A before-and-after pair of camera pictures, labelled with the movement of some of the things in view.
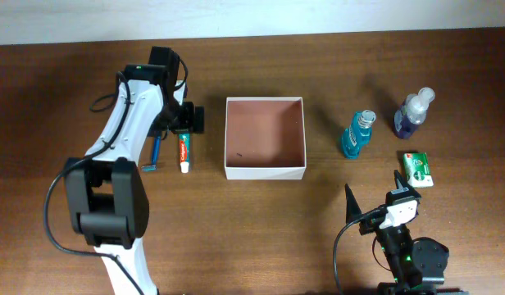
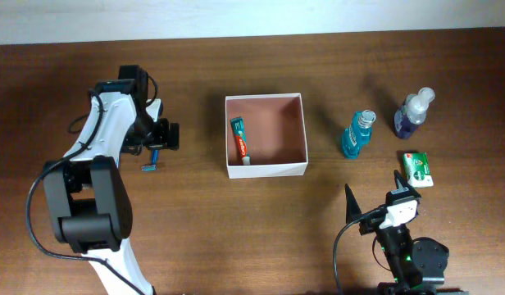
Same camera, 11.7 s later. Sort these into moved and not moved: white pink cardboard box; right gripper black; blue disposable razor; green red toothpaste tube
Moved: green red toothpaste tube
Not moved: right gripper black; blue disposable razor; white pink cardboard box
